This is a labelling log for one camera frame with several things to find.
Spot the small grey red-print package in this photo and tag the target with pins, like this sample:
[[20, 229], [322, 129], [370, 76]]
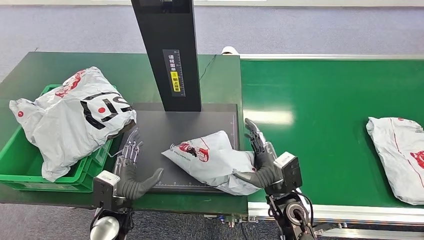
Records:
[[212, 159]]

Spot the metal connector bracket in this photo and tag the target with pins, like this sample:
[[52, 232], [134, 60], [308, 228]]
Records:
[[232, 220]]

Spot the long grey red-print package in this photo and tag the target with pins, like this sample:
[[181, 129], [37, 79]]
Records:
[[397, 155]]

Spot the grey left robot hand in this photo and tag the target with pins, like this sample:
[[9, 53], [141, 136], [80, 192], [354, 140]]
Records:
[[130, 149]]

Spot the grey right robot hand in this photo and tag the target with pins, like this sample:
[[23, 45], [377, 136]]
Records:
[[263, 165]]

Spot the green work table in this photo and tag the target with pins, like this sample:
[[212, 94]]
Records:
[[49, 63]]

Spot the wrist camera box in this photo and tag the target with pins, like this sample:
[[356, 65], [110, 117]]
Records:
[[290, 172], [104, 188]]

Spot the dark grey scale platform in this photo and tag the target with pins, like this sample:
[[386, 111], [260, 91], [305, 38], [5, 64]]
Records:
[[185, 122]]

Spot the black scanner column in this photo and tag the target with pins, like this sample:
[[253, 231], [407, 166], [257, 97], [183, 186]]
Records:
[[165, 33]]

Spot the large grey printed package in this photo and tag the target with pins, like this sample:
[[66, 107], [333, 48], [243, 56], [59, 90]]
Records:
[[66, 132]]

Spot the clear plastic strip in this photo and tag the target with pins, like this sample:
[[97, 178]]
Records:
[[116, 153]]

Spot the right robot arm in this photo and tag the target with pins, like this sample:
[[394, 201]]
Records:
[[293, 215]]

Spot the green plastic basket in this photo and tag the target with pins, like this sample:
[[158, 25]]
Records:
[[20, 162]]

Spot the green conveyor belt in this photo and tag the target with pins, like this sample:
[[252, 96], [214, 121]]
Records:
[[314, 92]]

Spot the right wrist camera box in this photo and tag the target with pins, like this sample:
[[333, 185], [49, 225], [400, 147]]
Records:
[[290, 172]]

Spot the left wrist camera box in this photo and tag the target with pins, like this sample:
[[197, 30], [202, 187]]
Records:
[[104, 188]]

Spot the black yellow ruler label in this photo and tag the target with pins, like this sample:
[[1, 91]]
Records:
[[175, 73]]

